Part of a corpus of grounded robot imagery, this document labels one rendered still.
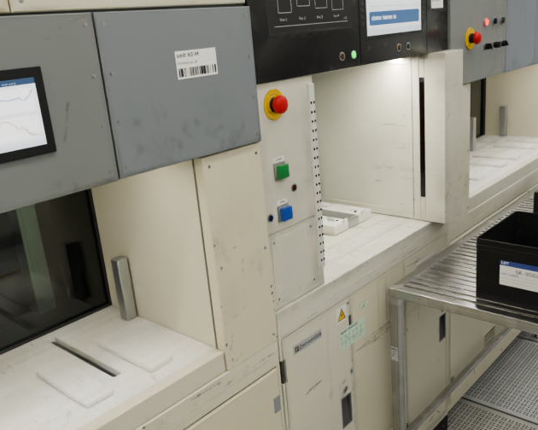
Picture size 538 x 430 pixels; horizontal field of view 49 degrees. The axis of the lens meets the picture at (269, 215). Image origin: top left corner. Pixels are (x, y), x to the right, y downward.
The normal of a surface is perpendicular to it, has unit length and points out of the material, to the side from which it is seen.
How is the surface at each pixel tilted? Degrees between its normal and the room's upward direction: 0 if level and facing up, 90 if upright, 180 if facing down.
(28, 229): 90
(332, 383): 90
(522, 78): 90
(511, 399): 0
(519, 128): 90
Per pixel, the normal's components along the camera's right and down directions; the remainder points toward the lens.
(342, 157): -0.67, 0.28
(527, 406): -0.09, -0.95
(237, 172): 0.74, 0.14
